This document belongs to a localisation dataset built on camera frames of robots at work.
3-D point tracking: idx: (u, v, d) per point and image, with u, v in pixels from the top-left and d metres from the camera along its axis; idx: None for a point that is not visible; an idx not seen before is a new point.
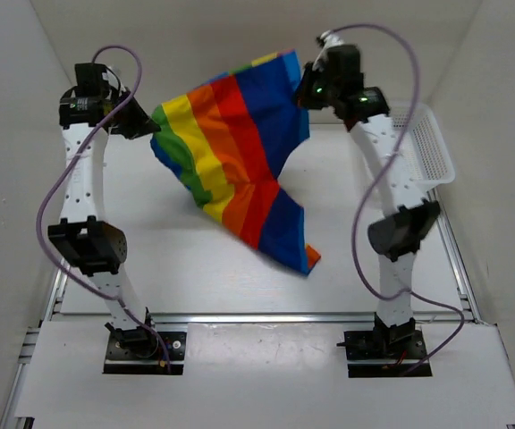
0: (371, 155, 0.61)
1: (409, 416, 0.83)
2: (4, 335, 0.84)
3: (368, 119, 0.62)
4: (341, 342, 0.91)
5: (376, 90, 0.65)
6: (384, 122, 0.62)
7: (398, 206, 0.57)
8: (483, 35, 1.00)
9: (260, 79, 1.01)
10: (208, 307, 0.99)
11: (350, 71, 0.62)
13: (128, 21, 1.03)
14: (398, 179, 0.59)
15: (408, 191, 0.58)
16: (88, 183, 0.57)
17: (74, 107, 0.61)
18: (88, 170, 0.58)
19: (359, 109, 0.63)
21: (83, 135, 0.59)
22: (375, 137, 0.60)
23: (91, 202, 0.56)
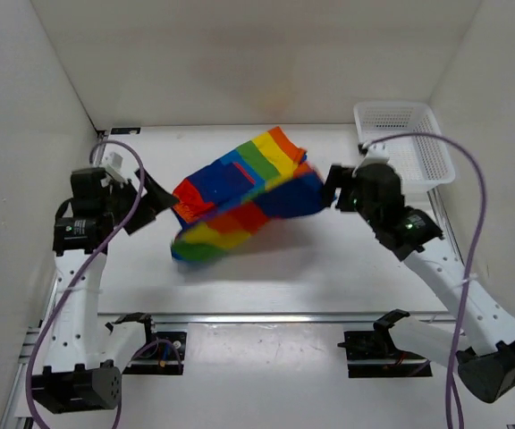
0: (439, 282, 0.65)
1: (409, 416, 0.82)
2: (2, 335, 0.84)
3: (423, 247, 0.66)
4: (341, 342, 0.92)
5: (421, 214, 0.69)
6: (442, 248, 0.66)
7: (496, 341, 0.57)
8: (481, 37, 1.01)
9: (279, 197, 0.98)
10: (208, 306, 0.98)
11: (392, 197, 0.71)
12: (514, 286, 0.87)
13: (130, 24, 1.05)
14: (483, 311, 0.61)
15: (499, 322, 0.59)
16: (79, 325, 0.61)
17: (70, 230, 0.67)
18: (79, 305, 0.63)
19: (408, 239, 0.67)
21: (76, 265, 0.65)
22: (438, 264, 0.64)
23: (79, 345, 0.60)
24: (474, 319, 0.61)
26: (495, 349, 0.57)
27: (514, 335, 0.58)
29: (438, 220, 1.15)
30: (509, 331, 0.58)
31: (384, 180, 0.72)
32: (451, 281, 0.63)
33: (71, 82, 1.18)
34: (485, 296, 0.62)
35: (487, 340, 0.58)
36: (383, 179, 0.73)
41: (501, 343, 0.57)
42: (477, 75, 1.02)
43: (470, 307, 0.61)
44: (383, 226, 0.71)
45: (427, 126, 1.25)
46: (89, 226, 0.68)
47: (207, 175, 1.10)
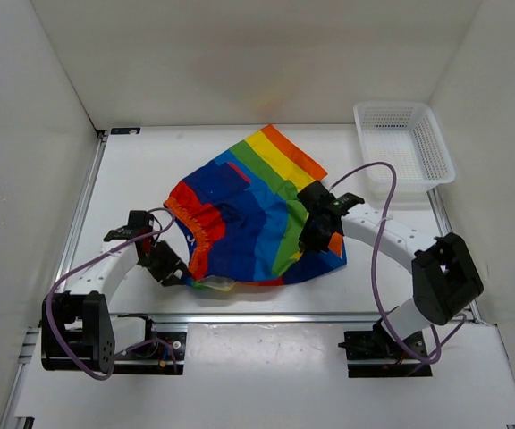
0: (367, 231, 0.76)
1: (409, 416, 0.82)
2: (3, 335, 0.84)
3: (349, 212, 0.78)
4: (341, 342, 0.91)
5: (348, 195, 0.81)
6: (363, 208, 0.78)
7: (415, 251, 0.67)
8: (482, 37, 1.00)
9: (299, 266, 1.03)
10: (208, 307, 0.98)
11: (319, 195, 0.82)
12: (514, 286, 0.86)
13: (130, 24, 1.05)
14: (401, 235, 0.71)
15: (416, 238, 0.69)
16: (105, 271, 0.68)
17: (119, 231, 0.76)
18: (110, 264, 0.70)
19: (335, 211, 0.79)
21: (116, 244, 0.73)
22: (361, 218, 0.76)
23: (99, 283, 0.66)
24: (395, 243, 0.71)
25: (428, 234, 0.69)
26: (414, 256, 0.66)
27: (428, 244, 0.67)
29: (438, 219, 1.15)
30: (424, 239, 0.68)
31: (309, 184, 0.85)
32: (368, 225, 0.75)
33: (71, 82, 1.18)
34: (402, 225, 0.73)
35: (409, 255, 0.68)
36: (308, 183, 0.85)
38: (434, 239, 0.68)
41: (417, 250, 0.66)
42: (477, 74, 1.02)
43: (390, 236, 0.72)
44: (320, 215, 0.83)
45: (426, 127, 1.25)
46: (134, 235, 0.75)
47: (202, 175, 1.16)
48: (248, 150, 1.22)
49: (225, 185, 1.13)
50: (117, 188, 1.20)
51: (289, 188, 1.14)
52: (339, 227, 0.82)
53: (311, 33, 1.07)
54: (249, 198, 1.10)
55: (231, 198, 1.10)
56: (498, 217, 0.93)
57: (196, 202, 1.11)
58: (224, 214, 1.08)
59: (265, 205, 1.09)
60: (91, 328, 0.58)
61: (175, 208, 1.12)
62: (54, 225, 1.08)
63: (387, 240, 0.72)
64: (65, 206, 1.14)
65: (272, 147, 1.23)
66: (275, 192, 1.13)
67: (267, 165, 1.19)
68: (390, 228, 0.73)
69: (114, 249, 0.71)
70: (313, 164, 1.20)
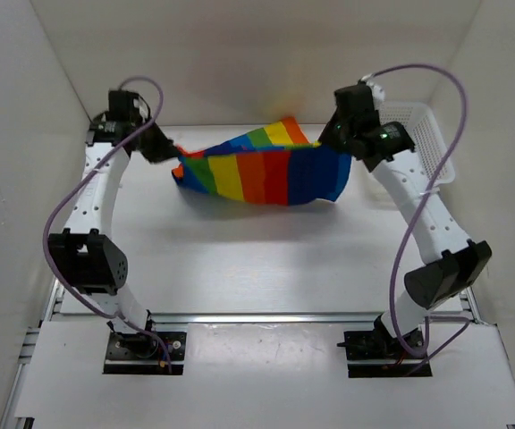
0: (401, 193, 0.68)
1: (409, 416, 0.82)
2: (3, 334, 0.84)
3: (393, 157, 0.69)
4: (341, 342, 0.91)
5: (397, 125, 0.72)
6: (412, 161, 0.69)
7: (442, 250, 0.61)
8: (481, 37, 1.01)
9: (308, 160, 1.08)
10: (208, 307, 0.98)
11: (359, 108, 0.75)
12: (513, 287, 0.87)
13: (130, 25, 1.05)
14: (435, 222, 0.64)
15: (450, 232, 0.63)
16: (99, 199, 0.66)
17: (103, 129, 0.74)
18: (101, 185, 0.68)
19: (379, 148, 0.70)
21: (103, 154, 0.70)
22: (403, 176, 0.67)
23: (97, 215, 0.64)
24: (426, 228, 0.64)
25: (464, 234, 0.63)
26: (440, 256, 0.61)
27: (460, 245, 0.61)
29: None
30: (456, 239, 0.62)
31: (356, 91, 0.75)
32: (410, 191, 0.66)
33: (71, 82, 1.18)
34: (442, 208, 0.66)
35: (434, 247, 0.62)
36: (356, 90, 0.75)
38: (466, 242, 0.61)
41: (445, 251, 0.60)
42: (477, 74, 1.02)
43: (425, 218, 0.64)
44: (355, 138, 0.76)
45: (426, 126, 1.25)
46: (118, 139, 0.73)
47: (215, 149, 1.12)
48: (264, 137, 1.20)
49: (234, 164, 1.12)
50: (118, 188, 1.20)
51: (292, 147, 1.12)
52: (372, 163, 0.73)
53: (311, 33, 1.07)
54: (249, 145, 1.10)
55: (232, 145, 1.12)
56: (497, 217, 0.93)
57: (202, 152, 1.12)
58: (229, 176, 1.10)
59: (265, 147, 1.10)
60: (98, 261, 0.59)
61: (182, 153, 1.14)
62: (54, 225, 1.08)
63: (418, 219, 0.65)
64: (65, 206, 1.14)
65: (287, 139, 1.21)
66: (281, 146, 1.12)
67: None
68: (429, 207, 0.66)
69: (102, 165, 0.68)
70: None
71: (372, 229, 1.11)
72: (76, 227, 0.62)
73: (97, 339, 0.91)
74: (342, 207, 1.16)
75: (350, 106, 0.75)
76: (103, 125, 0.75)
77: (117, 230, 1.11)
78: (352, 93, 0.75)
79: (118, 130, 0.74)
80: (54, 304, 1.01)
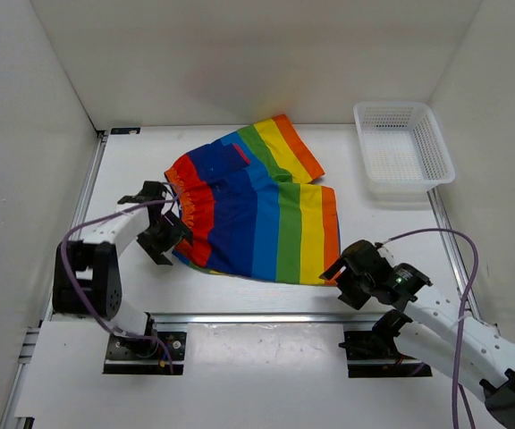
0: (438, 326, 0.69)
1: (409, 417, 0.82)
2: (3, 335, 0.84)
3: (416, 296, 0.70)
4: (341, 342, 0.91)
5: (408, 267, 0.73)
6: (433, 294, 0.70)
7: (504, 371, 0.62)
8: (482, 37, 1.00)
9: None
10: (208, 307, 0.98)
11: (370, 261, 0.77)
12: (514, 286, 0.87)
13: (129, 24, 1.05)
14: (484, 343, 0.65)
15: (502, 350, 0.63)
16: (118, 226, 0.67)
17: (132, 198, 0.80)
18: (122, 220, 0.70)
19: (399, 290, 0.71)
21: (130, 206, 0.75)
22: (433, 308, 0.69)
23: (112, 235, 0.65)
24: (477, 351, 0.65)
25: None
26: (506, 377, 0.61)
27: None
29: (438, 219, 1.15)
30: (512, 356, 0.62)
31: (361, 249, 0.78)
32: (444, 322, 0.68)
33: (71, 82, 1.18)
34: (483, 328, 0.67)
35: (496, 370, 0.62)
36: (360, 248, 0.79)
38: None
41: (508, 370, 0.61)
42: (477, 73, 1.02)
43: (471, 341, 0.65)
44: (376, 289, 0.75)
45: (426, 127, 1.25)
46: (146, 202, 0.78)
47: (206, 152, 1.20)
48: (254, 133, 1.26)
49: (224, 164, 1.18)
50: (118, 187, 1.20)
51: (291, 203, 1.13)
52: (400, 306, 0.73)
53: (311, 33, 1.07)
54: (248, 223, 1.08)
55: (230, 218, 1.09)
56: (498, 217, 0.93)
57: (205, 229, 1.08)
58: (221, 189, 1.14)
59: (264, 214, 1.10)
60: (105, 271, 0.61)
61: (185, 200, 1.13)
62: (54, 225, 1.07)
63: (465, 344, 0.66)
64: (65, 206, 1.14)
65: (278, 137, 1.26)
66: (279, 205, 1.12)
67: (268, 150, 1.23)
68: (468, 331, 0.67)
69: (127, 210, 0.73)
70: (310, 163, 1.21)
71: (372, 230, 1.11)
72: (89, 240, 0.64)
73: (97, 339, 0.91)
74: (342, 208, 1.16)
75: (358, 263, 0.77)
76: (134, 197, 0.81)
77: None
78: (361, 248, 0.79)
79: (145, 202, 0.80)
80: None
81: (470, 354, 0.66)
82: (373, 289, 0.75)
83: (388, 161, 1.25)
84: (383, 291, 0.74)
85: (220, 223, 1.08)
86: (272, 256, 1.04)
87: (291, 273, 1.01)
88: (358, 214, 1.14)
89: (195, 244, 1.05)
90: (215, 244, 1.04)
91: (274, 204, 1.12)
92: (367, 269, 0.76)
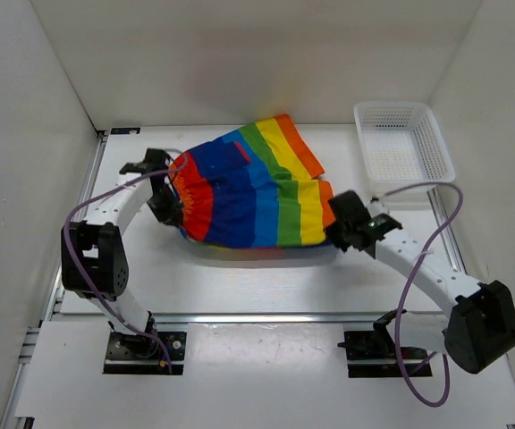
0: (401, 264, 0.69)
1: (409, 417, 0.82)
2: (3, 335, 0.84)
3: (384, 236, 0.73)
4: (341, 342, 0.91)
5: (384, 216, 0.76)
6: (400, 235, 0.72)
7: (455, 298, 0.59)
8: (482, 37, 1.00)
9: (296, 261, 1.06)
10: (208, 307, 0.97)
11: (350, 208, 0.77)
12: (514, 287, 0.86)
13: (130, 25, 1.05)
14: (441, 274, 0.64)
15: (457, 281, 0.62)
16: (120, 204, 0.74)
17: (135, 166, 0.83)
18: (123, 197, 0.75)
19: (370, 233, 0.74)
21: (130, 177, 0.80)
22: (398, 247, 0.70)
23: (113, 215, 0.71)
24: (434, 282, 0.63)
25: (473, 279, 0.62)
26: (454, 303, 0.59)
27: (473, 289, 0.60)
29: (438, 219, 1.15)
30: (465, 285, 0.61)
31: (344, 197, 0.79)
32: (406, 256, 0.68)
33: (71, 82, 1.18)
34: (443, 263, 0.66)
35: (447, 297, 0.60)
36: (342, 195, 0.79)
38: (477, 286, 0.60)
41: (458, 296, 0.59)
42: (477, 72, 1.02)
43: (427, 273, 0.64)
44: (352, 232, 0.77)
45: (426, 127, 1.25)
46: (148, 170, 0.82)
47: (207, 150, 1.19)
48: (255, 131, 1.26)
49: (225, 161, 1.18)
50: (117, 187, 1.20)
51: (291, 199, 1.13)
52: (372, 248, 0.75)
53: (311, 33, 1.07)
54: (249, 218, 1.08)
55: (230, 214, 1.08)
56: (498, 217, 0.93)
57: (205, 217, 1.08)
58: (220, 189, 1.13)
59: (264, 209, 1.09)
60: (109, 254, 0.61)
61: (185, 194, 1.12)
62: (54, 225, 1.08)
63: (423, 276, 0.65)
64: (65, 206, 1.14)
65: (279, 135, 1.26)
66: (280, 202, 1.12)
67: (268, 150, 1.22)
68: (427, 264, 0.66)
69: (129, 183, 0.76)
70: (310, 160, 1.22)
71: None
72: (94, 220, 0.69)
73: (97, 338, 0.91)
74: None
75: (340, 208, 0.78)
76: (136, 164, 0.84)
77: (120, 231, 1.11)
78: (345, 197, 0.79)
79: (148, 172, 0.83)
80: (54, 304, 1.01)
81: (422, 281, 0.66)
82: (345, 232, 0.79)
83: (388, 161, 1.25)
84: (356, 235, 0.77)
85: (220, 216, 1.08)
86: (274, 233, 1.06)
87: (293, 238, 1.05)
88: None
89: (193, 222, 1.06)
90: (215, 228, 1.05)
91: (274, 201, 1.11)
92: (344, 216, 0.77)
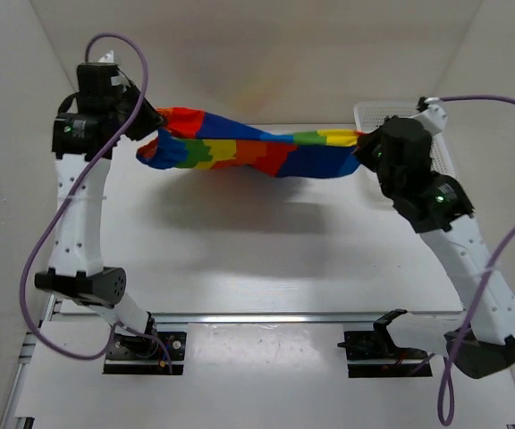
0: (458, 267, 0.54)
1: (409, 417, 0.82)
2: (2, 334, 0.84)
3: (451, 226, 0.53)
4: (341, 342, 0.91)
5: (449, 182, 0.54)
6: (468, 229, 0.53)
7: (504, 337, 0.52)
8: (481, 37, 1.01)
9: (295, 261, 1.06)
10: (208, 307, 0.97)
11: (415, 157, 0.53)
12: (514, 286, 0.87)
13: (130, 24, 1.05)
14: (498, 302, 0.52)
15: (511, 314, 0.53)
16: (81, 231, 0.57)
17: (70, 130, 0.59)
18: (81, 214, 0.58)
19: (434, 212, 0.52)
21: (77, 172, 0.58)
22: (462, 248, 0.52)
23: (81, 253, 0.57)
24: (486, 310, 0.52)
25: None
26: (502, 342, 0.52)
27: None
29: None
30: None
31: (414, 138, 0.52)
32: (434, 121, 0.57)
33: (71, 82, 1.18)
34: (502, 282, 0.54)
35: (496, 333, 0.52)
36: (412, 135, 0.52)
38: None
41: (509, 338, 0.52)
42: (477, 72, 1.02)
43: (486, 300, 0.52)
44: (401, 195, 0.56)
45: None
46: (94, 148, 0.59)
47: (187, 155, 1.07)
48: None
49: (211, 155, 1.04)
50: (117, 187, 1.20)
51: None
52: (420, 226, 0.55)
53: (311, 33, 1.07)
54: None
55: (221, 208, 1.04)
56: (498, 216, 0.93)
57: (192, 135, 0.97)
58: None
59: None
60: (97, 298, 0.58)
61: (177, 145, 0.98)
62: None
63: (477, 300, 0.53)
64: None
65: None
66: None
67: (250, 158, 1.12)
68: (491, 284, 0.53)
69: (74, 191, 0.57)
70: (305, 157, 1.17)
71: (372, 229, 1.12)
72: (61, 266, 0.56)
73: (97, 338, 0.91)
74: (342, 207, 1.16)
75: (402, 155, 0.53)
76: (70, 121, 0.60)
77: (120, 231, 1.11)
78: (410, 140, 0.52)
79: (89, 129, 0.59)
80: (54, 304, 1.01)
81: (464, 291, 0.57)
82: (391, 187, 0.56)
83: None
84: (408, 201, 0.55)
85: None
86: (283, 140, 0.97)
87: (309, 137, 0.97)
88: (358, 214, 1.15)
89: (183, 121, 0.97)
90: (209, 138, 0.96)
91: None
92: (401, 168, 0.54)
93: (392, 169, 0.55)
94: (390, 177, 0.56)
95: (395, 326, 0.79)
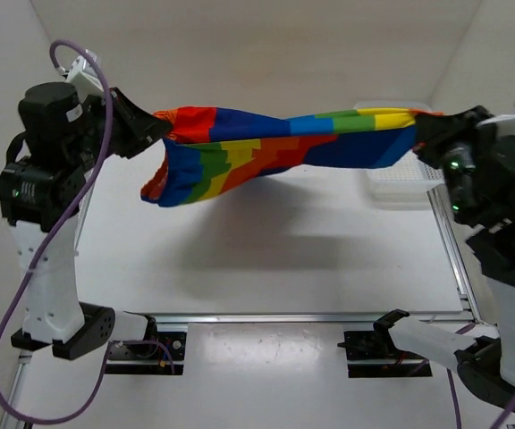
0: None
1: (409, 417, 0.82)
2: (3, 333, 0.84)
3: None
4: (341, 342, 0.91)
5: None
6: None
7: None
8: (480, 37, 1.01)
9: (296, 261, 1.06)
10: (208, 307, 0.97)
11: None
12: None
13: (130, 24, 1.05)
14: None
15: None
16: (48, 302, 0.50)
17: (18, 195, 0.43)
18: (46, 284, 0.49)
19: None
21: (34, 243, 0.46)
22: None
23: (52, 323, 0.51)
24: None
25: None
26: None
27: None
29: (439, 219, 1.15)
30: None
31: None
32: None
33: None
34: None
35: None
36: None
38: None
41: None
42: (476, 72, 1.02)
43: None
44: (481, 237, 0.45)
45: None
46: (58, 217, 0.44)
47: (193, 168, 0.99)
48: None
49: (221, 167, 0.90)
50: (118, 188, 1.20)
51: None
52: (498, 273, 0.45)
53: (310, 32, 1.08)
54: None
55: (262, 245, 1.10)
56: None
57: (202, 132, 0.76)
58: None
59: None
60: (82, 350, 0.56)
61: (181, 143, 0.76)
62: None
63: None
64: None
65: None
66: None
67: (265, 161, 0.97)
68: None
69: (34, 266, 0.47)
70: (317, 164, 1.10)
71: (372, 229, 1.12)
72: (36, 333, 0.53)
73: None
74: (342, 207, 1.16)
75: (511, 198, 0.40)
76: (18, 180, 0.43)
77: (120, 231, 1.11)
78: None
79: (42, 190, 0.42)
80: None
81: (512, 343, 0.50)
82: (472, 217, 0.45)
83: None
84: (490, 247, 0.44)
85: None
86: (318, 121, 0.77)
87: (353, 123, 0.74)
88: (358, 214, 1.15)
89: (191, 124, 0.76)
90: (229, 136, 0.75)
91: None
92: (500, 209, 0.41)
93: (486, 202, 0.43)
94: (477, 207, 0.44)
95: (397, 331, 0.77)
